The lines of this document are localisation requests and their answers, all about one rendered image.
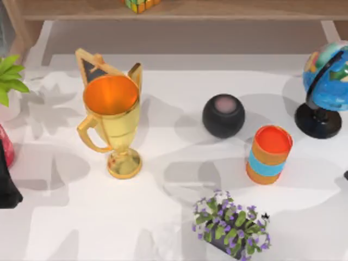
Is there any black round speaker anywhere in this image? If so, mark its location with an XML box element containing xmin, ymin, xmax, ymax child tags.
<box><xmin>202</xmin><ymin>94</ymin><xmax>246</xmax><ymax>140</ymax></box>

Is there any gold trophy cup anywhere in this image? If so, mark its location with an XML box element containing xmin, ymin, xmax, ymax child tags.
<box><xmin>74</xmin><ymin>48</ymin><xmax>143</xmax><ymax>179</ymax></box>

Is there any orange and blue can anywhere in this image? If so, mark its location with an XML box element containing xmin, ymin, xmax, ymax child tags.
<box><xmin>245</xmin><ymin>125</ymin><xmax>294</xmax><ymax>185</ymax></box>

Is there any purple flower plant pot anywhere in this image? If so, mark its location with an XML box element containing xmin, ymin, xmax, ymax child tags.
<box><xmin>191</xmin><ymin>189</ymin><xmax>272</xmax><ymax>261</ymax></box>

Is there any wooden shelf unit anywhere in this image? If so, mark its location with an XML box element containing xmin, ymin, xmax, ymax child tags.
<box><xmin>2</xmin><ymin>0</ymin><xmax>348</xmax><ymax>65</ymax></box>

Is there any colourful puzzle cube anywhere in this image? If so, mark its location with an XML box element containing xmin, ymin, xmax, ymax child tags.
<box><xmin>121</xmin><ymin>0</ymin><xmax>161</xmax><ymax>14</ymax></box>

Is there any blue globe on black stand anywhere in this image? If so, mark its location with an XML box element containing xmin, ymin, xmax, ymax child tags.
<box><xmin>295</xmin><ymin>40</ymin><xmax>348</xmax><ymax>140</ymax></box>

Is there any red translucent object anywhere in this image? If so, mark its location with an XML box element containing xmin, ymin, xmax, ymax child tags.
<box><xmin>0</xmin><ymin>123</ymin><xmax>15</xmax><ymax>169</ymax></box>

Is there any green leaf plant pot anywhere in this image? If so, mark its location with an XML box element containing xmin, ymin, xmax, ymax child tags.
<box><xmin>0</xmin><ymin>54</ymin><xmax>31</xmax><ymax>122</ymax></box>

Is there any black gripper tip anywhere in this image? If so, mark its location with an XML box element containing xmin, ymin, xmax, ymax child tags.
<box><xmin>0</xmin><ymin>138</ymin><xmax>24</xmax><ymax>209</ymax></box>

